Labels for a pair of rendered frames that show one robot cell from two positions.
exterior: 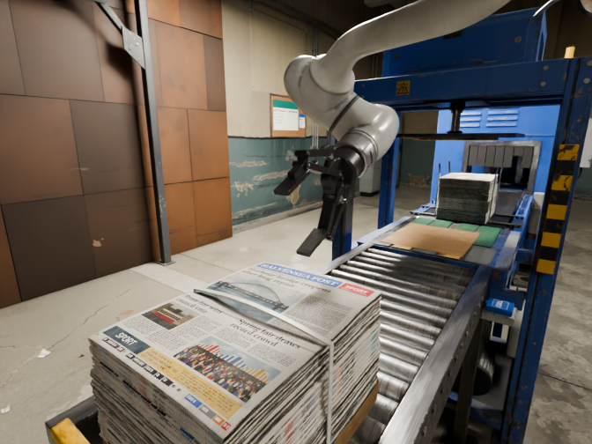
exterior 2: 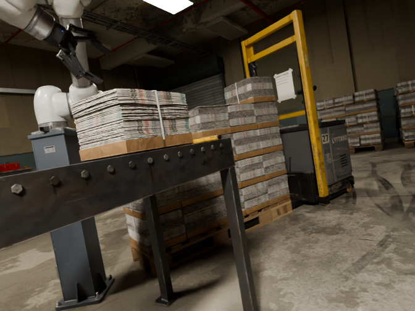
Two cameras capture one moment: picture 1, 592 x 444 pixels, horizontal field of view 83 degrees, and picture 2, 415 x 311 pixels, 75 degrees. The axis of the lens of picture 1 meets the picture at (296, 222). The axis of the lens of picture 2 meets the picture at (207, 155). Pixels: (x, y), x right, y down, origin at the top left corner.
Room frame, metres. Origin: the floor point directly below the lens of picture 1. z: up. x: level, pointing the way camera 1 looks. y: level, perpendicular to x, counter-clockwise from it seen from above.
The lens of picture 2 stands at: (1.63, 0.30, 0.80)
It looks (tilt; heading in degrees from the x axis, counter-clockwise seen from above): 3 degrees down; 178
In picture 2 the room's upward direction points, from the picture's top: 10 degrees counter-clockwise
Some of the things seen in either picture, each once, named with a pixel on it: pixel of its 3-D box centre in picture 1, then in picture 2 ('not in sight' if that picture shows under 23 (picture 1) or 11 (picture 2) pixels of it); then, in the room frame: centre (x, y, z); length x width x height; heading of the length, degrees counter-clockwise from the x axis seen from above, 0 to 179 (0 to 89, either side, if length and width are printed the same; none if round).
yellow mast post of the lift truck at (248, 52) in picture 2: not in sight; (258, 117); (-1.45, 1.07, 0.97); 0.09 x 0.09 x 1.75; 33
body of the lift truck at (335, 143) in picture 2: not in sight; (309, 159); (-1.37, 1.56, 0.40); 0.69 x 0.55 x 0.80; 33
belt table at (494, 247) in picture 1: (441, 244); not in sight; (1.69, -0.77, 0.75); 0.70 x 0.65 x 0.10; 143
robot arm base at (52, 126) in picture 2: not in sight; (52, 128); (0.01, -0.51, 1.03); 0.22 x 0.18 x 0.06; 179
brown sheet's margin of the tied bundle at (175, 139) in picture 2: not in sight; (157, 143); (0.39, 0.13, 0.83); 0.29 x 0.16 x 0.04; 53
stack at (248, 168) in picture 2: not in sight; (199, 190); (-0.54, 0.28, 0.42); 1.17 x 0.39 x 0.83; 123
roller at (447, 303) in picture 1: (388, 290); not in sight; (1.09, -0.32, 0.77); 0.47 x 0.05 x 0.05; 53
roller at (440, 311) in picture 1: (380, 297); not in sight; (1.03, -0.28, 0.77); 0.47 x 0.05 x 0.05; 53
